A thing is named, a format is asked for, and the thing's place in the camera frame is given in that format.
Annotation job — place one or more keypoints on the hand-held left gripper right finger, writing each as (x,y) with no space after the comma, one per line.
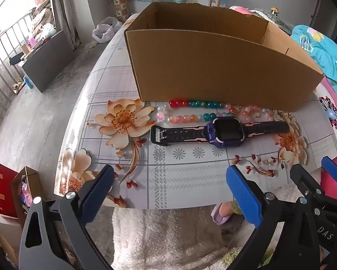
(243,194)

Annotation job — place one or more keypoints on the blue bottle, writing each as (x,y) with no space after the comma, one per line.
(28,82)

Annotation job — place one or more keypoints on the brown cardboard box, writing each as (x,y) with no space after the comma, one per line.
(213,70)

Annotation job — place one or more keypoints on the purple black smartwatch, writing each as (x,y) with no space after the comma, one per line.
(227,130)

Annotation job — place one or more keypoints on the grey patterned cloth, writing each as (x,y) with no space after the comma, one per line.
(272,22)

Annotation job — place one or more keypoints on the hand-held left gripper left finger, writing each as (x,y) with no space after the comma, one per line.
(96,194)

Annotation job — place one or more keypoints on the brown paper bag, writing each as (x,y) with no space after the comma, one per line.
(34,180)

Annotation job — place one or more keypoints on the white green shaggy rug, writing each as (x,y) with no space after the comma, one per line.
(157,239)

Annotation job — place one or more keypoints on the purple slipper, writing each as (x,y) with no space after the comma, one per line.
(220,218)

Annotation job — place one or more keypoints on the blue cartoon blanket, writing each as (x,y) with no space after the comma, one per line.
(326,53)

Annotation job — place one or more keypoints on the beige sandals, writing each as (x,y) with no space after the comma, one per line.
(17,87)

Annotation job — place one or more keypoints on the dark cabinet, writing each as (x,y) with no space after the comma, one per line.
(47,62)

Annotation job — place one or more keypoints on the grey curtain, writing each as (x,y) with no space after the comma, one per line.
(63,5)

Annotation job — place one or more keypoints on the patterned paper roll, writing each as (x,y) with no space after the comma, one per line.
(119,2)

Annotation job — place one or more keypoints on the red paper bag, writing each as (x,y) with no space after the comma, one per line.
(6,191)

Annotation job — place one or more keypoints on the white plastic bag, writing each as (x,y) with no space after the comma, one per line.
(105,31)

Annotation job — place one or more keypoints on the small figurine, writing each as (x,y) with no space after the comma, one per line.
(275,10)

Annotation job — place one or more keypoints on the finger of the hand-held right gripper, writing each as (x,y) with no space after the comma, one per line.
(333,168)
(299,178)

